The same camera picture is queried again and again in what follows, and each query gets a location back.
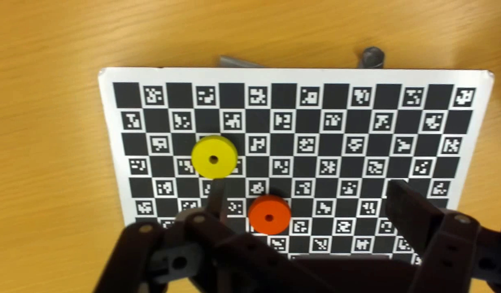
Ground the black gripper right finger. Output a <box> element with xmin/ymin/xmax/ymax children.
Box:
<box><xmin>385</xmin><ymin>178</ymin><xmax>501</xmax><ymax>293</ymax></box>

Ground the orange disc block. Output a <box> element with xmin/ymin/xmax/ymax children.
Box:
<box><xmin>248</xmin><ymin>194</ymin><xmax>294</xmax><ymax>237</ymax></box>

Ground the black white checkerboard marker board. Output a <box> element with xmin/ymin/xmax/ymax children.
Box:
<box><xmin>97</xmin><ymin>68</ymin><xmax>497</xmax><ymax>293</ymax></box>

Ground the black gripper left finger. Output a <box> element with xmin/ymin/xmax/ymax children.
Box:
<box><xmin>93</xmin><ymin>178</ymin><xmax>339</xmax><ymax>293</ymax></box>

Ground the yellow disc block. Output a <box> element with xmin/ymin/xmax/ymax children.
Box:
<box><xmin>191</xmin><ymin>136</ymin><xmax>240</xmax><ymax>181</ymax></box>

